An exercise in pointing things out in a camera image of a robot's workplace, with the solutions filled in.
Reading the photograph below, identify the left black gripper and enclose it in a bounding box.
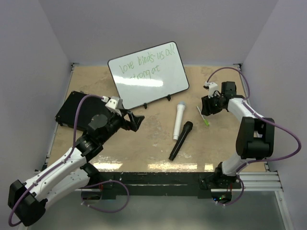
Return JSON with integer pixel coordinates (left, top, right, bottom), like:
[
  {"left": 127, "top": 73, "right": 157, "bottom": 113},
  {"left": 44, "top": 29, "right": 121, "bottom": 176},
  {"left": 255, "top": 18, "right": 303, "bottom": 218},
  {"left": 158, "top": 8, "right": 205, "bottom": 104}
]
[{"left": 99, "top": 108, "right": 144, "bottom": 144}]

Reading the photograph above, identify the green whiteboard marker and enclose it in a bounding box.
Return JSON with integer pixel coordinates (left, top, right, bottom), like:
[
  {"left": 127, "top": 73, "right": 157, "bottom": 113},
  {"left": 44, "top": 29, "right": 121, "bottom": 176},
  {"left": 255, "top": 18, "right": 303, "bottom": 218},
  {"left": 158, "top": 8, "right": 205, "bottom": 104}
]
[{"left": 196, "top": 106, "right": 210, "bottom": 127}]

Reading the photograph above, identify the white rectangular whiteboard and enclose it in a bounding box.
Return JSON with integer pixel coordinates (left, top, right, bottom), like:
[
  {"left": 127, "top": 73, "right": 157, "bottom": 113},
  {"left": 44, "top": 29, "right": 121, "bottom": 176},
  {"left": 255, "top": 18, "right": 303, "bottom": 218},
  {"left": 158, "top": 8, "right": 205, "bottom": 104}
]
[{"left": 107, "top": 41, "right": 189, "bottom": 109}]

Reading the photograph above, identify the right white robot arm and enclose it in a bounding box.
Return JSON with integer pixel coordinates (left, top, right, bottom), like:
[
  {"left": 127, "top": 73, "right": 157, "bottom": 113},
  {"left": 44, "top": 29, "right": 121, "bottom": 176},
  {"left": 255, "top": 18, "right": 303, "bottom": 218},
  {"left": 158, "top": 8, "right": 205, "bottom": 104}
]
[{"left": 201, "top": 81, "right": 274, "bottom": 189}]

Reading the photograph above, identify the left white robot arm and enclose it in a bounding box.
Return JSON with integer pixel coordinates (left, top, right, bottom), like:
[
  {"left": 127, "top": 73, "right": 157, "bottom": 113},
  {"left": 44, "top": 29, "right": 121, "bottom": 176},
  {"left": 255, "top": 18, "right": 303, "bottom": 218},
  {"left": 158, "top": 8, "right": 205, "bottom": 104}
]
[{"left": 8, "top": 110, "right": 145, "bottom": 227}]

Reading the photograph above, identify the white microphone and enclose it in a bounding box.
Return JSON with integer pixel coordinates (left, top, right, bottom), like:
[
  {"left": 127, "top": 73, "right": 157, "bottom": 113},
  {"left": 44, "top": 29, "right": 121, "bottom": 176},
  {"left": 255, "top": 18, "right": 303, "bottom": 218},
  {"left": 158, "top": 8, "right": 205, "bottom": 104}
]
[{"left": 173, "top": 101, "right": 186, "bottom": 140}]

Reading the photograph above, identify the black flat case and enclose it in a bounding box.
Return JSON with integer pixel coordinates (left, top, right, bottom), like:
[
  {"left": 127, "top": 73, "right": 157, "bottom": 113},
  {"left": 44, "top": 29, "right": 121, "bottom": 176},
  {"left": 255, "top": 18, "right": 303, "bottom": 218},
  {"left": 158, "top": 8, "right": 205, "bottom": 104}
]
[{"left": 55, "top": 91, "right": 116, "bottom": 132}]

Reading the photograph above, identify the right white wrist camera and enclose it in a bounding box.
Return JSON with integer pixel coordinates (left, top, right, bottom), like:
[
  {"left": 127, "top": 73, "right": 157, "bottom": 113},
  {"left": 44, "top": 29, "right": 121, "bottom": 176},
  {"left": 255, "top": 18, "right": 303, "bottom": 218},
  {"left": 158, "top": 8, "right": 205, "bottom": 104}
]
[{"left": 203, "top": 82, "right": 218, "bottom": 98}]

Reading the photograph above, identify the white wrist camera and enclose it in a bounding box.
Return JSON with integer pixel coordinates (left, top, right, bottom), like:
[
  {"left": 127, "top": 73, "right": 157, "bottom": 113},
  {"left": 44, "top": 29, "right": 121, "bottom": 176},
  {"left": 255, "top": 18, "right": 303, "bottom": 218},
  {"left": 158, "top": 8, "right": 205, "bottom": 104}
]
[
  {"left": 203, "top": 82, "right": 218, "bottom": 98},
  {"left": 105, "top": 96, "right": 124, "bottom": 116}
]

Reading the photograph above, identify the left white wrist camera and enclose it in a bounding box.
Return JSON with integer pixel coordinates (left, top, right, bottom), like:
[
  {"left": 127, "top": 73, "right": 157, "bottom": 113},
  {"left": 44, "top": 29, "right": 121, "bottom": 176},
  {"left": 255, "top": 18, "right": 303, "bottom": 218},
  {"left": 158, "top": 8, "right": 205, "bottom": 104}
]
[{"left": 105, "top": 96, "right": 124, "bottom": 116}]

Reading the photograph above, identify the black wire easel stand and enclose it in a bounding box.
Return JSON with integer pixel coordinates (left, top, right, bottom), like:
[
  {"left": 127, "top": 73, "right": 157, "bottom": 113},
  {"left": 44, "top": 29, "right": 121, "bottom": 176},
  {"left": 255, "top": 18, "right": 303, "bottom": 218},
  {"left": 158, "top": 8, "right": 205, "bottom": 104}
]
[{"left": 142, "top": 94, "right": 171, "bottom": 109}]

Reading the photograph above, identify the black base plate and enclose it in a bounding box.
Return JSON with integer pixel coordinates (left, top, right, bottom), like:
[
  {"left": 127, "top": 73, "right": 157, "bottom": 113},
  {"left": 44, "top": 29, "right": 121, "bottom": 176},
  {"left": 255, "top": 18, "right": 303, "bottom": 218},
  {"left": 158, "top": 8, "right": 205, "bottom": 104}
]
[{"left": 74, "top": 171, "right": 243, "bottom": 200}]

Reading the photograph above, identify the aluminium frame rail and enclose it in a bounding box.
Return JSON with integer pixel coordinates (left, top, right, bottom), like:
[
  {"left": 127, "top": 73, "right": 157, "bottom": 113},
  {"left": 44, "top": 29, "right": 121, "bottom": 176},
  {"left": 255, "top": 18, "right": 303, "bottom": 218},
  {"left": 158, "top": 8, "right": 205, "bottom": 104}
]
[{"left": 18, "top": 170, "right": 283, "bottom": 230}]

